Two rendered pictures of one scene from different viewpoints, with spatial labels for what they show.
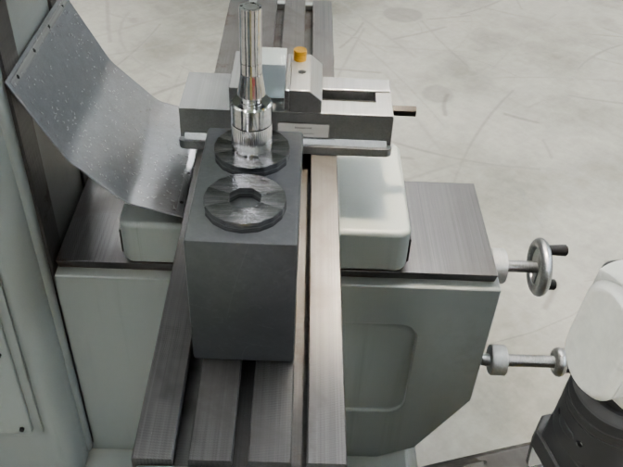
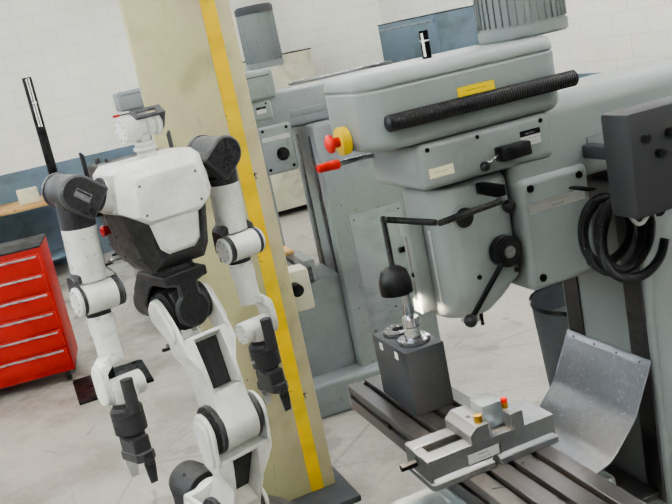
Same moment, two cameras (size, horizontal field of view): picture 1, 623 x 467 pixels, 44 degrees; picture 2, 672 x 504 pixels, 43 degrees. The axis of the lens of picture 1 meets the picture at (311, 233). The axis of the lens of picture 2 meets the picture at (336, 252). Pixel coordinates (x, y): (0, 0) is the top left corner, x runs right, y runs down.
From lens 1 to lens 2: 294 cm
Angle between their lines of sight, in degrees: 123
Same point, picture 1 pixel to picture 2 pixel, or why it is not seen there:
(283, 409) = (376, 384)
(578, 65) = not seen: outside the picture
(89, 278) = not seen: hidden behind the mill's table
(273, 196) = (389, 332)
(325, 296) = (388, 409)
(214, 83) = (527, 415)
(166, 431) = not seen: hidden behind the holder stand
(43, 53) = (597, 351)
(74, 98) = (587, 383)
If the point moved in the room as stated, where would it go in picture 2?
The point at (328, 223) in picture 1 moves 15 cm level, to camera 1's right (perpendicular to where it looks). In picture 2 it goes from (410, 428) to (359, 446)
